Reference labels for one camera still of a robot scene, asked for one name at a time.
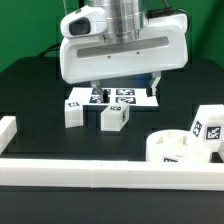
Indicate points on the white front barrier wall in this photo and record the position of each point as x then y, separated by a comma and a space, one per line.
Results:
111, 174

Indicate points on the white marker sheet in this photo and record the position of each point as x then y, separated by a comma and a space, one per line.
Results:
132, 96

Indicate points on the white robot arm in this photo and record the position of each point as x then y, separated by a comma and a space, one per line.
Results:
114, 38

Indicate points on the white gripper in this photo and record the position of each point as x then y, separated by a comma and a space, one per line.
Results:
103, 41

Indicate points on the white left barrier wall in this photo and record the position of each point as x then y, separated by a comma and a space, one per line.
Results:
8, 129

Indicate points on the white round stool seat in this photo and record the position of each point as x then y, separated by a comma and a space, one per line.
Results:
175, 146

